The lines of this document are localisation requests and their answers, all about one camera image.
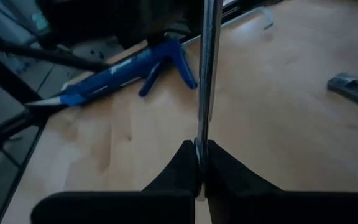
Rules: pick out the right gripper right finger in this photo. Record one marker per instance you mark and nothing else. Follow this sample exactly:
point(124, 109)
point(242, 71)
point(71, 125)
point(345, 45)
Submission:
point(228, 180)

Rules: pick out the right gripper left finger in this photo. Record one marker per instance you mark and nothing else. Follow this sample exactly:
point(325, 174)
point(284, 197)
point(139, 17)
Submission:
point(182, 177)

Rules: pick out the silver combination wrench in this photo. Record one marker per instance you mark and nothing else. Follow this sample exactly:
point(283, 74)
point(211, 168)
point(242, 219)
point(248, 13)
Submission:
point(208, 62)

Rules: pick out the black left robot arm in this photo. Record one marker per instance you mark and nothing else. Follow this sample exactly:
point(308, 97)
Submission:
point(104, 18)

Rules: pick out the small black rectangular device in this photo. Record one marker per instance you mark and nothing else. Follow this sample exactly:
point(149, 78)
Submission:
point(353, 90)

